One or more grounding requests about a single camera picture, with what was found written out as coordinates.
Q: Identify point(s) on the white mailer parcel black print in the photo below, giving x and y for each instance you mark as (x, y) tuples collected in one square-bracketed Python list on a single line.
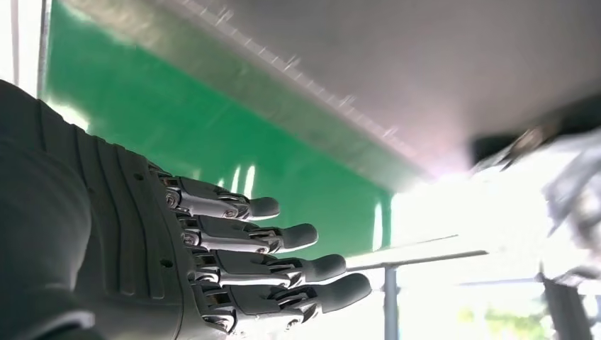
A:
[(573, 197)]

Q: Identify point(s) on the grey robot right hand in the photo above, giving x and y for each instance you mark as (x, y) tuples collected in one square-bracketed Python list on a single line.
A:
[(141, 244)]

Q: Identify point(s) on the green conveyor belt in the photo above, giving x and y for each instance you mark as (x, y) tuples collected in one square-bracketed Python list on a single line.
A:
[(188, 131)]

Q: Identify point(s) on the black inbound scanner machine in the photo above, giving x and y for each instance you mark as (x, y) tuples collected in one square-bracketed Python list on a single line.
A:
[(422, 56)]

